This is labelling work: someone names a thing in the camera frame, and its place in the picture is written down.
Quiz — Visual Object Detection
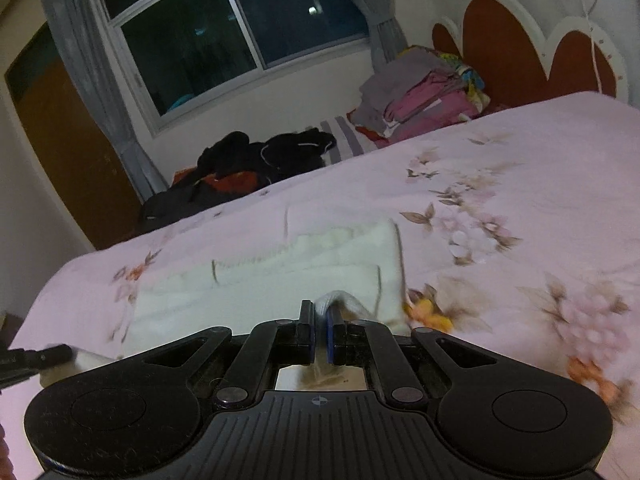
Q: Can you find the white knit sweater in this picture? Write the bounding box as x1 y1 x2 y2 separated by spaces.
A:
40 217 413 391

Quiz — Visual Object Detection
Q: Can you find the red and white headboard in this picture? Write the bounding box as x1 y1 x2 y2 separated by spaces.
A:
431 0 630 111

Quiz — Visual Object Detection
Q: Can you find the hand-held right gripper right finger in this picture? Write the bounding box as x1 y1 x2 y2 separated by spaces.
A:
325 307 501 408

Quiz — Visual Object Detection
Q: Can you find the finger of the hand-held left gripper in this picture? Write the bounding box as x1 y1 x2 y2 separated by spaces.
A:
0 342 73 388

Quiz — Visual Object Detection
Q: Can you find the grey curtain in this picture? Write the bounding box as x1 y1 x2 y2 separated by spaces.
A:
325 0 408 68
39 0 168 201

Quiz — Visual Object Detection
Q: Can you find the sliding glass window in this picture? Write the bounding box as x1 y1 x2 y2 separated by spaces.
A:
90 0 373 136

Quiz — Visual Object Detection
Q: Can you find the striped pillow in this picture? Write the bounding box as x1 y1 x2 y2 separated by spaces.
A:
305 115 376 166

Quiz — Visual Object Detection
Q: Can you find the stack of folded clothes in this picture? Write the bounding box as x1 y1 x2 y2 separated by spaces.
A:
347 45 488 148

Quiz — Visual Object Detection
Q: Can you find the pile of dark clothes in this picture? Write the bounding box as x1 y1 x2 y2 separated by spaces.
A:
132 127 338 236

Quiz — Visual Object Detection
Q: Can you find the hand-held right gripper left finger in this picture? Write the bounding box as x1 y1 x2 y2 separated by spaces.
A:
140 300 317 411

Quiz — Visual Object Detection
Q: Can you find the white charger cable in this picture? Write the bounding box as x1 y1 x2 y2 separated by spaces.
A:
547 0 603 96

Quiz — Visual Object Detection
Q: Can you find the brown wooden door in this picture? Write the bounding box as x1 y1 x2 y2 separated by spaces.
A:
4 20 143 251

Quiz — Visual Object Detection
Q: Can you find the pink floral bedsheet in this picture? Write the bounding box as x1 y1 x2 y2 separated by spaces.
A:
0 89 640 480

